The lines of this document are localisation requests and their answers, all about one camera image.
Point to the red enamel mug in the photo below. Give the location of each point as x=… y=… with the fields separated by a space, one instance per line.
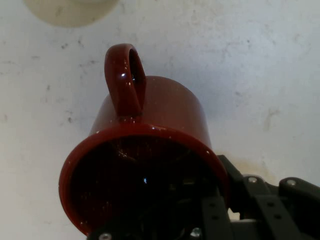
x=162 y=105

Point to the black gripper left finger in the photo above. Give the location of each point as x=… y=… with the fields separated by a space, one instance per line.
x=215 y=220

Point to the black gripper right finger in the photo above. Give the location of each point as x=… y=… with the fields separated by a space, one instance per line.
x=275 y=212

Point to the white enamel mug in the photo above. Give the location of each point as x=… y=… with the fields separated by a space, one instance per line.
x=70 y=12

